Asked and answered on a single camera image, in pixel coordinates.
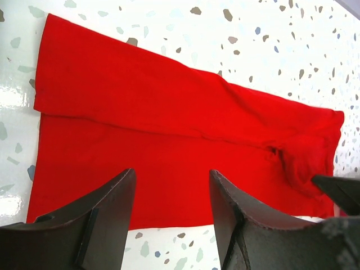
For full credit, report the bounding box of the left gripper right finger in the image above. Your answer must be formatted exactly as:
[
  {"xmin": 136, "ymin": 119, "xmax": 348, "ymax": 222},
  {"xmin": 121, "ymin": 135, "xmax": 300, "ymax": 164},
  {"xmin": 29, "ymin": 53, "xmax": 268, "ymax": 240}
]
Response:
[{"xmin": 209, "ymin": 170, "xmax": 359, "ymax": 269}]

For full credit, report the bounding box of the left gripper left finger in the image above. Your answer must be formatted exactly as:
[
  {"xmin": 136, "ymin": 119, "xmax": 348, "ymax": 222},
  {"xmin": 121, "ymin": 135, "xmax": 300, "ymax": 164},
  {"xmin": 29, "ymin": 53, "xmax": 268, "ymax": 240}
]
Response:
[{"xmin": 1, "ymin": 169, "xmax": 136, "ymax": 269}]

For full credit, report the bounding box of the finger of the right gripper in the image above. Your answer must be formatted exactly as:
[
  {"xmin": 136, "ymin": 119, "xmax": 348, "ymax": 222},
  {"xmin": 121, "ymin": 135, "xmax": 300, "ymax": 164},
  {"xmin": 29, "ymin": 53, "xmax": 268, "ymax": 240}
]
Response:
[{"xmin": 312, "ymin": 175, "xmax": 359, "ymax": 216}]

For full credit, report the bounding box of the red t shirt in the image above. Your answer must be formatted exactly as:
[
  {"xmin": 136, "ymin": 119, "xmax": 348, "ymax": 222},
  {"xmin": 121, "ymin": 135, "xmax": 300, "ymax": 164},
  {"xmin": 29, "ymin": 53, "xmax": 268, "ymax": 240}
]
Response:
[{"xmin": 27, "ymin": 14, "xmax": 344, "ymax": 230}]

